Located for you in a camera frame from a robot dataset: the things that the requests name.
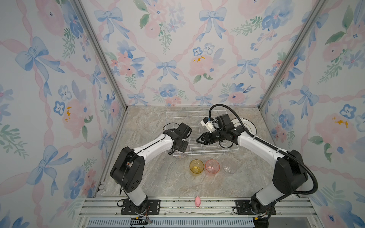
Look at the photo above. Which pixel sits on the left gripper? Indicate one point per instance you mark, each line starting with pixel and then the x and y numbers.
pixel 184 147

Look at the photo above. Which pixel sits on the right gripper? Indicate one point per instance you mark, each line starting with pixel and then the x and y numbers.
pixel 204 137

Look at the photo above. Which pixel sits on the yellow plastic cup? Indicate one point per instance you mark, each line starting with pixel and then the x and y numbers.
pixel 196 166

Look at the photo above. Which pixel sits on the pink plastic cup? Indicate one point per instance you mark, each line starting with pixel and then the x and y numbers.
pixel 212 167

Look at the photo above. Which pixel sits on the clear glass cup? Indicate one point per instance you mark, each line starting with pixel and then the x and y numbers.
pixel 230 167

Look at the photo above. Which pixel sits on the white plate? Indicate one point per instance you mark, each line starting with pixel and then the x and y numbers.
pixel 248 124

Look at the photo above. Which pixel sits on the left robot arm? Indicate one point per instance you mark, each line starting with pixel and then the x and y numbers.
pixel 129 167

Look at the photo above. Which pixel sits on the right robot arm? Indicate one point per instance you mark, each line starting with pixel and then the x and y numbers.
pixel 289 172

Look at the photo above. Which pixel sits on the clear cup white base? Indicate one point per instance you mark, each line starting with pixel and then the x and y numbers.
pixel 180 156

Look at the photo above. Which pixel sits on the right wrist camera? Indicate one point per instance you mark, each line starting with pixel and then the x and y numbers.
pixel 208 124

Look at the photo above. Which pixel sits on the white wire dish rack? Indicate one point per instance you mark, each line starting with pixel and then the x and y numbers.
pixel 193 120

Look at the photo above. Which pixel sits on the pink pig toy on rail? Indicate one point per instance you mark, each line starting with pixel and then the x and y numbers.
pixel 197 201

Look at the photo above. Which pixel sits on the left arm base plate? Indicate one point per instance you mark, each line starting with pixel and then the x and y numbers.
pixel 148 206

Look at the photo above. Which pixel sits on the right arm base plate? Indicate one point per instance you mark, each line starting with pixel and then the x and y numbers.
pixel 247 207

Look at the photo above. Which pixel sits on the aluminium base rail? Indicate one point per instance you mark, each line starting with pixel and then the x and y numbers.
pixel 105 212

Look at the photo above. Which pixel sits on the left corner aluminium post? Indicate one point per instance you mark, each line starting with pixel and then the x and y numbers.
pixel 85 22

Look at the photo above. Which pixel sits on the corner aluminium post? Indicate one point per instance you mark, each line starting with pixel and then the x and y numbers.
pixel 303 33
pixel 85 22

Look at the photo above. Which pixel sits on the right corner aluminium post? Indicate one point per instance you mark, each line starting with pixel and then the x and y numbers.
pixel 303 33

